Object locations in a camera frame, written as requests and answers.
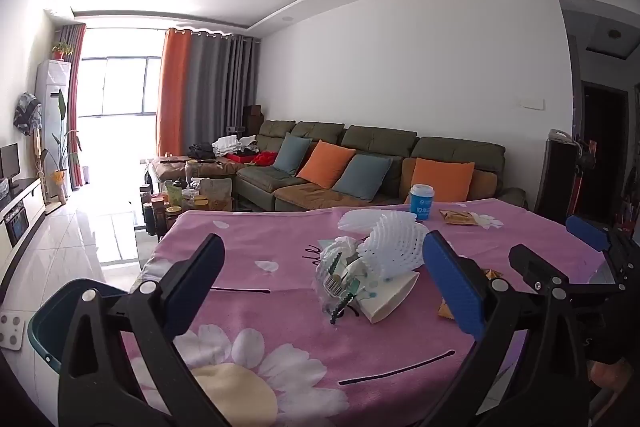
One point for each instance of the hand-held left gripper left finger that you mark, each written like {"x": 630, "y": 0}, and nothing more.
{"x": 200, "y": 279}

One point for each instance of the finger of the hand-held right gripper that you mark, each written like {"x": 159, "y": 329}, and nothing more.
{"x": 537, "y": 264}
{"x": 586, "y": 229}

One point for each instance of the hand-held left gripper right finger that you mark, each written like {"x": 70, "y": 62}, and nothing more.
{"x": 450, "y": 287}

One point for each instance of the orange peel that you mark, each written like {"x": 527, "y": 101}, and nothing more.
{"x": 444, "y": 308}
{"x": 492, "y": 274}

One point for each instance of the white patterned tissue pack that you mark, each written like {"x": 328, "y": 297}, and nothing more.
{"x": 387, "y": 302}

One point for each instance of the white foam fruit net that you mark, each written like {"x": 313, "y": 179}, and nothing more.
{"x": 395, "y": 247}
{"x": 357, "y": 221}

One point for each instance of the clear plastic wrapper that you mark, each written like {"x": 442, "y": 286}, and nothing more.
{"x": 330, "y": 277}

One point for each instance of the teal plastic bin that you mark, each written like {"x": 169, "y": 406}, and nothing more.
{"x": 47, "y": 332}

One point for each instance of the person's right hand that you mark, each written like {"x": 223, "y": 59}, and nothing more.
{"x": 612, "y": 377}

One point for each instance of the gold snack wrapper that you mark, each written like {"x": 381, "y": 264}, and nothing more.
{"x": 457, "y": 218}

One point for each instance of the group of food jars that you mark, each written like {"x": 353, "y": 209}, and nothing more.
{"x": 170, "y": 207}

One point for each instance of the pink floral blanket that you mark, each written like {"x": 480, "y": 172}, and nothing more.
{"x": 280, "y": 257}

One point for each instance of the dark door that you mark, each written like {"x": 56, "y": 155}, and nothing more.
{"x": 602, "y": 147}

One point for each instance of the blue and white cup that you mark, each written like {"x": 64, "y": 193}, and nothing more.
{"x": 421, "y": 204}

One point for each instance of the orange cushion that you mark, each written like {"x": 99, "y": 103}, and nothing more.
{"x": 325, "y": 164}
{"x": 442, "y": 179}

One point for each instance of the black bag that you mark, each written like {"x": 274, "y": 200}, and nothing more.
{"x": 201, "y": 150}

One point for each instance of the red cloth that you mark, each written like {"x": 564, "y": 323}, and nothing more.
{"x": 262, "y": 158}

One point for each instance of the white clothes pile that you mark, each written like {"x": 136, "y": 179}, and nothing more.
{"x": 232, "y": 144}

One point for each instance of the blue-grey cushion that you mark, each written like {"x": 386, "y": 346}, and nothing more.
{"x": 292, "y": 154}
{"x": 362, "y": 177}

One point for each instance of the brown boxes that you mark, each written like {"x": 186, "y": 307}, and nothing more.
{"x": 252, "y": 119}

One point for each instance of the tall leafy potted plant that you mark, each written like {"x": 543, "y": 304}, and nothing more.
{"x": 62, "y": 157}

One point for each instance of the orange and grey curtain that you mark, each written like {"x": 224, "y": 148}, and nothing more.
{"x": 220, "y": 92}
{"x": 76, "y": 107}

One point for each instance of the white and black cabinet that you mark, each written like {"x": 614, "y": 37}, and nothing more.
{"x": 20, "y": 217}

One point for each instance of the white bathroom scale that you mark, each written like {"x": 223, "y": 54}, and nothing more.
{"x": 10, "y": 329}

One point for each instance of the window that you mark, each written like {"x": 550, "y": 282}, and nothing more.
{"x": 120, "y": 87}

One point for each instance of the black monitor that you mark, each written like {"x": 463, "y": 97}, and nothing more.
{"x": 10, "y": 162}

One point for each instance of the white standing air conditioner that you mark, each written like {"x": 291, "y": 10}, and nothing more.
{"x": 50, "y": 112}

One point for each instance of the floor fan with patterned cover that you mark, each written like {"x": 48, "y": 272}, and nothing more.
{"x": 27, "y": 114}

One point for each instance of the small potted plant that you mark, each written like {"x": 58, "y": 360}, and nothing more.
{"x": 61, "y": 51}

